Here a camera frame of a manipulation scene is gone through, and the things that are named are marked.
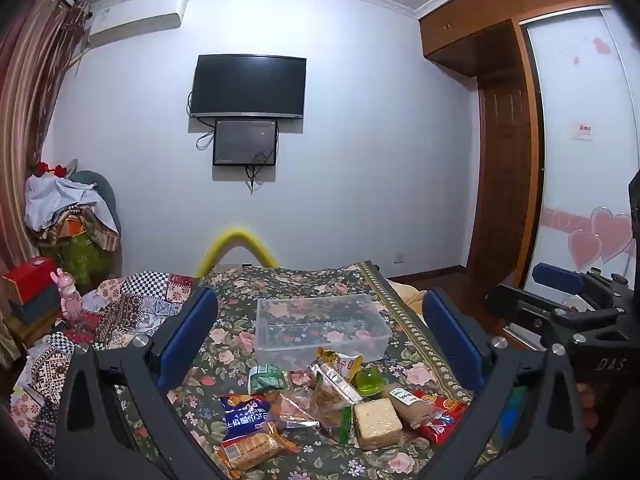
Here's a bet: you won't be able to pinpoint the pale yellow bedding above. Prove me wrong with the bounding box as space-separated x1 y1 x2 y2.
390 280 432 317

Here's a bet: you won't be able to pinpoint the white air conditioner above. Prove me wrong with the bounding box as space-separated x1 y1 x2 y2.
82 0 189 52

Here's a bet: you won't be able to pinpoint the green jelly cup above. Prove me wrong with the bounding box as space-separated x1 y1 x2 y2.
356 366 389 399

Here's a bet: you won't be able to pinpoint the green cloth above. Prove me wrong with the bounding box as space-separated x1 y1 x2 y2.
54 235 114 287

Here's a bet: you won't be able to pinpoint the yellow strip snack packet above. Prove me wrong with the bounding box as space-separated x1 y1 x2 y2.
317 347 363 386

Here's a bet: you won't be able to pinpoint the black wall television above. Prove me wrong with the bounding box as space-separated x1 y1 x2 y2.
189 54 307 121

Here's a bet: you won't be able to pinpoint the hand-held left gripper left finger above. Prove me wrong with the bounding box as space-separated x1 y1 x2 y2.
54 286 236 480

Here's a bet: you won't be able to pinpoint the small black wall monitor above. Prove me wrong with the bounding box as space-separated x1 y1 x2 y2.
212 119 279 167

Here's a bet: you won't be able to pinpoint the red fabric flowers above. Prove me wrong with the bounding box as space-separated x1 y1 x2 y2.
34 160 69 179

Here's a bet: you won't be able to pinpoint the small green snack packet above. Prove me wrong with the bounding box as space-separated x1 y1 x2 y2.
248 364 291 395

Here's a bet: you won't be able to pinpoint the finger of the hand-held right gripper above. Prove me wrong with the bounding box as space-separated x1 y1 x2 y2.
531 261 632 311
482 284 591 333

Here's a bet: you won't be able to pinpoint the brown striped roll packet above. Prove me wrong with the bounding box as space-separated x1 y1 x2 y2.
387 384 444 429

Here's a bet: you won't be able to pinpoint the pile of clothes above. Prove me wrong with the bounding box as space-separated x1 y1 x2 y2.
25 172 121 252

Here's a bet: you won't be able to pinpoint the teal chair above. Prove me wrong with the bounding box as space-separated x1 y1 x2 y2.
70 170 122 235

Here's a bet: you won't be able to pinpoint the brown striped curtain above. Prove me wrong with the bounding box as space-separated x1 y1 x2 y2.
0 0 94 281

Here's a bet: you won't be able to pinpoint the green-edged clear cake packet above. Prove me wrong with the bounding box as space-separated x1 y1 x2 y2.
307 360 364 445

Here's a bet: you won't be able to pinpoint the dark grey box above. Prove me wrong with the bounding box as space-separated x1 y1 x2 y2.
10 285 64 326

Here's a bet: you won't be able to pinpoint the monitor cable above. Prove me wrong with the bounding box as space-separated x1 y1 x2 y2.
244 152 267 194

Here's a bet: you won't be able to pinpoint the patchwork quilt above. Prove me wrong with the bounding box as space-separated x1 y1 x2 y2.
10 270 202 468

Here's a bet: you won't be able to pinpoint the yellow foam tube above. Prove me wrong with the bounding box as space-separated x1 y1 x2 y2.
195 227 281 279

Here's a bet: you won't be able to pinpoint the brown wooden door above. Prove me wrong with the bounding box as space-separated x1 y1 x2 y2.
472 76 545 289

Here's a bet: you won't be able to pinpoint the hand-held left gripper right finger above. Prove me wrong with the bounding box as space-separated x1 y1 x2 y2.
422 287 591 480

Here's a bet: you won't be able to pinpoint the wooden overhead cabinet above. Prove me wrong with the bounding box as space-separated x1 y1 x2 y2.
419 0 608 79

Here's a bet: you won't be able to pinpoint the red box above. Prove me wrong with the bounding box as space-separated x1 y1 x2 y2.
2 256 59 306

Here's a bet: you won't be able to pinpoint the floral bed blanket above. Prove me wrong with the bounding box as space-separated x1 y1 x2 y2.
115 260 531 480

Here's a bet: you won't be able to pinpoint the pink toy rabbit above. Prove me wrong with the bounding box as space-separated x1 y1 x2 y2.
50 267 87 322

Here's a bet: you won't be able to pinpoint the golden cracker packet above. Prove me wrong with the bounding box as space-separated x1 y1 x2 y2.
216 422 302 479

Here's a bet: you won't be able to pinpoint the square pale cake block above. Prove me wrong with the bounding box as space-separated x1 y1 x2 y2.
352 400 404 451

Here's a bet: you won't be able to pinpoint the red snack packet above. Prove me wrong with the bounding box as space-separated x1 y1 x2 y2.
412 389 472 445

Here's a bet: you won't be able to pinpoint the orange clear-wrapped bread packet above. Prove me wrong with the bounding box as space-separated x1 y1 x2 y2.
265 390 321 431

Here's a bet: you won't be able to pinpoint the blue snack packet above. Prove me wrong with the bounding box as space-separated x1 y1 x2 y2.
219 393 275 442

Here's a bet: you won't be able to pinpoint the clear plastic storage box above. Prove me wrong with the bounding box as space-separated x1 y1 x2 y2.
255 294 392 368

